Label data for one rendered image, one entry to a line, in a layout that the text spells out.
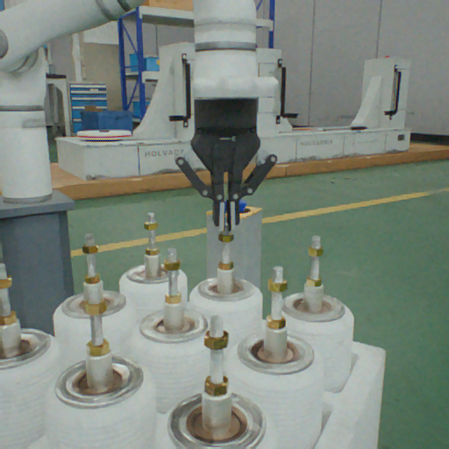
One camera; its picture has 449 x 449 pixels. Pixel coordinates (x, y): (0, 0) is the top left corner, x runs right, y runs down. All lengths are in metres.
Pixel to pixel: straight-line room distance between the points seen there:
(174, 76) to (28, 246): 2.08
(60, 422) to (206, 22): 0.41
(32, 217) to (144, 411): 0.60
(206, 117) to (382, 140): 3.38
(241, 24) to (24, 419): 0.45
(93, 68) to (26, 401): 6.50
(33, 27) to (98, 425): 0.69
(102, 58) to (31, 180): 6.02
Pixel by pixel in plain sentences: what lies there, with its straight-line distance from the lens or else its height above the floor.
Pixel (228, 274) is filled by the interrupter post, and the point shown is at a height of 0.28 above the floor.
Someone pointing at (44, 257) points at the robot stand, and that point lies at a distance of 0.98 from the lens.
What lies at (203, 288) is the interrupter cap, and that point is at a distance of 0.62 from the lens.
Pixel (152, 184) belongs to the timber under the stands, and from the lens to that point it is 2.62.
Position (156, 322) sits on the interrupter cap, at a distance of 0.54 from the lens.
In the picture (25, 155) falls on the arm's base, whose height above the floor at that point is 0.39.
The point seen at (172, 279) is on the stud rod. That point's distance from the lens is 0.50.
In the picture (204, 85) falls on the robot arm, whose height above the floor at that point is 0.51.
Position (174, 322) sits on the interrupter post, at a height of 0.26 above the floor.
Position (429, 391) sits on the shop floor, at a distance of 0.94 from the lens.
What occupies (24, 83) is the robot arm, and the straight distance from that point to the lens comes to 1.00.
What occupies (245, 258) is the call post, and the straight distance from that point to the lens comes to 0.76.
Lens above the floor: 0.49
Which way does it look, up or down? 15 degrees down
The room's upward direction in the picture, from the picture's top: straight up
